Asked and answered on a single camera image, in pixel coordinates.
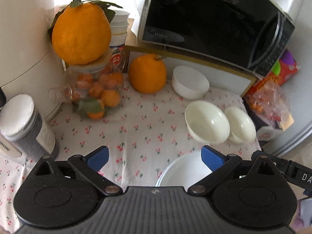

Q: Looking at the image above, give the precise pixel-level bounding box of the blue patterned ceramic plate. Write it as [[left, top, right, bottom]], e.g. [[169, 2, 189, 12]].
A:
[[155, 151, 212, 191]]

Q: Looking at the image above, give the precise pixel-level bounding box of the cream bowl large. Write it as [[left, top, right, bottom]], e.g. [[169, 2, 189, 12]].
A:
[[225, 106, 256, 144]]

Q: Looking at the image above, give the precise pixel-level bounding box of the white bowl small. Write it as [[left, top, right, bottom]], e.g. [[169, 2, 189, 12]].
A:
[[171, 66, 210, 100]]

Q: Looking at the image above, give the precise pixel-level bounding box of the white kitchen appliance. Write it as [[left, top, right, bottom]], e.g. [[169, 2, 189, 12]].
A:
[[0, 0, 65, 121]]

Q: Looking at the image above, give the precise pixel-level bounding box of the dark cardboard box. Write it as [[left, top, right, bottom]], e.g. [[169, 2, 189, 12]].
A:
[[251, 111, 296, 142]]

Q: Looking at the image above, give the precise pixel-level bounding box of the cherry print tablecloth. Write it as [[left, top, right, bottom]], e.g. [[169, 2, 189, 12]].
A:
[[1, 74, 260, 233]]

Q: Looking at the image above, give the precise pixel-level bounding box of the glass jar of kumquats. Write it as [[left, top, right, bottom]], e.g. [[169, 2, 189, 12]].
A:
[[48, 49, 124, 119]]

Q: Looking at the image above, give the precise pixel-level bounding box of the grey canister with white lid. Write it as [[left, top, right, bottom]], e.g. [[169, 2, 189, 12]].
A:
[[1, 94, 59, 161]]

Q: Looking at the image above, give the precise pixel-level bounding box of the plastic bag of oranges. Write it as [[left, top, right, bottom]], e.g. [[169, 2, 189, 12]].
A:
[[245, 81, 290, 122]]

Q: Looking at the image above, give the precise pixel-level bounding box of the white board under microwave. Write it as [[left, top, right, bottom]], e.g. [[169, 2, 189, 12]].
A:
[[124, 44, 256, 97]]

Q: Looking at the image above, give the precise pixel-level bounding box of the colourful snack box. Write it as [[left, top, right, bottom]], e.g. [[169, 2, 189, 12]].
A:
[[246, 50, 300, 94]]

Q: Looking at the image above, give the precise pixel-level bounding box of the red snack packet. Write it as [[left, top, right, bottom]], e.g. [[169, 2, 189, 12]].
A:
[[111, 45, 129, 72]]

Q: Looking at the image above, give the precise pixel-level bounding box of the orange on tablecloth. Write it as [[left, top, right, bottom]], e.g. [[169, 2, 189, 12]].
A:
[[128, 54, 167, 94]]

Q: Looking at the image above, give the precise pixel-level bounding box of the orange with leaves on jar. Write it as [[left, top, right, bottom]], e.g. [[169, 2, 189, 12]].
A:
[[48, 0, 121, 66]]

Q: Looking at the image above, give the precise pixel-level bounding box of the black microwave oven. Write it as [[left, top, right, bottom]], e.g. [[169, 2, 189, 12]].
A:
[[138, 0, 295, 77]]

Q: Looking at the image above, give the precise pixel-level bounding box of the stack of white cups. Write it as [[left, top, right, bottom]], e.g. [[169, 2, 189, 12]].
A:
[[109, 10, 129, 47]]

